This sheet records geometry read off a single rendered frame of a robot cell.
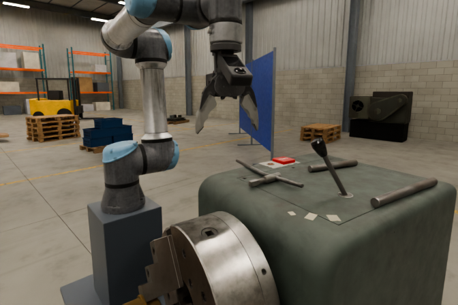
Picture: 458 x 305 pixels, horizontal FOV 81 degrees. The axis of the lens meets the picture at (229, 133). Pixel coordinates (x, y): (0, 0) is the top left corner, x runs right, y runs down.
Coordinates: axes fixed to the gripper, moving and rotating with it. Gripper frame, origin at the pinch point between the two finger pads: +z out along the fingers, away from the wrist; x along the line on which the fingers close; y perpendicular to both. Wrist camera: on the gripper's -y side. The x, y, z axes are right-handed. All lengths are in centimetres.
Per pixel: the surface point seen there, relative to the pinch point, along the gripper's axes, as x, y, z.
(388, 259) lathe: -27.9, -20.9, 25.0
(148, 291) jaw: 19.7, -9.0, 28.7
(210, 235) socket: 7.2, -9.1, 19.2
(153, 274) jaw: 18.7, -7.2, 26.4
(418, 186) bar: -47, -13, 14
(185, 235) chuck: 12.4, -9.6, 18.1
